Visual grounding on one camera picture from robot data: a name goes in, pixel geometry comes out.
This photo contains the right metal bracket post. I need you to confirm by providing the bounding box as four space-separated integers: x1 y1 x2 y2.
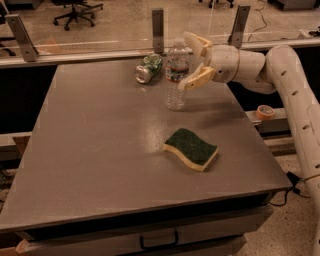
228 6 251 48

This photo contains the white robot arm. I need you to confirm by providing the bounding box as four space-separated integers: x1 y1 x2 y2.
179 32 320 214

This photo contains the metal bracket post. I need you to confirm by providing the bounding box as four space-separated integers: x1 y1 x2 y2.
6 14 39 62
228 6 251 48
152 8 164 54

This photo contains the black office chair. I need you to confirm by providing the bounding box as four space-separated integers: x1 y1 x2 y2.
52 0 104 31

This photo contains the clear plastic water bottle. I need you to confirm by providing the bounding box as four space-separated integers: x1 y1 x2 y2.
165 38 189 111

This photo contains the metal guard rail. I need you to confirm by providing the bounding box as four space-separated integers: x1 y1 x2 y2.
0 37 320 69

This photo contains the table drawer front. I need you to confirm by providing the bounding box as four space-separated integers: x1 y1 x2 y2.
16 205 273 256

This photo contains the green soda can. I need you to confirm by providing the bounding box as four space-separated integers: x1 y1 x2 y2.
135 53 163 84

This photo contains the black drawer handle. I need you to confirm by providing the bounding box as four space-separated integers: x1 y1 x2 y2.
139 231 179 251

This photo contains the middle metal bracket post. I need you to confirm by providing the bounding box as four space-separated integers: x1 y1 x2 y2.
152 8 164 54

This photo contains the orange tape roll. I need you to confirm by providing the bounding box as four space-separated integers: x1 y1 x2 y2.
256 105 275 120

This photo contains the left metal bracket post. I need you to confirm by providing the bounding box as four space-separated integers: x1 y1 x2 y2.
6 14 39 62

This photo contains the green yellow sponge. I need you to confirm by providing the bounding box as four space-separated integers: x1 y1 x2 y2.
163 128 218 172

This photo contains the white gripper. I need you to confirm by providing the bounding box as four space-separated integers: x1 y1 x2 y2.
178 32 240 91

